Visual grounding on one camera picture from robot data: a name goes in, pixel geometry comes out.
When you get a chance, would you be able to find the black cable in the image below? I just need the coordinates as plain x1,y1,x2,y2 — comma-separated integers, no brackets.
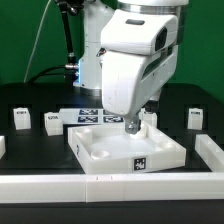
27,64,80,84

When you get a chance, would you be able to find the white front fence wall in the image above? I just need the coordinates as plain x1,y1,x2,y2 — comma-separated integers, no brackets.
0,172,224,203

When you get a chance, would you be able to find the white marker base plate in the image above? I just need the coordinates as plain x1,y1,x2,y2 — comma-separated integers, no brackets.
59,108,124,125

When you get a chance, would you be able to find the white thin cable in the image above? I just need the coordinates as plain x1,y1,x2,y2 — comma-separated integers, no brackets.
23,0,53,84

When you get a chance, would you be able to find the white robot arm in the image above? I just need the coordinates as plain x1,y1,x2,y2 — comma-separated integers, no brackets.
74,0,189,134

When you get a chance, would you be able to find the white square tabletop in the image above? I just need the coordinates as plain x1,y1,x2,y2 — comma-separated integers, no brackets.
68,122,186,174

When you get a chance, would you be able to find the white left fence block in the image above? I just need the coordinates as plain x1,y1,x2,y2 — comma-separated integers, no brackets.
0,136,6,159

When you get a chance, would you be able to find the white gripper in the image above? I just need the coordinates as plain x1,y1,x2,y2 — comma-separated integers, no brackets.
101,10,178,134

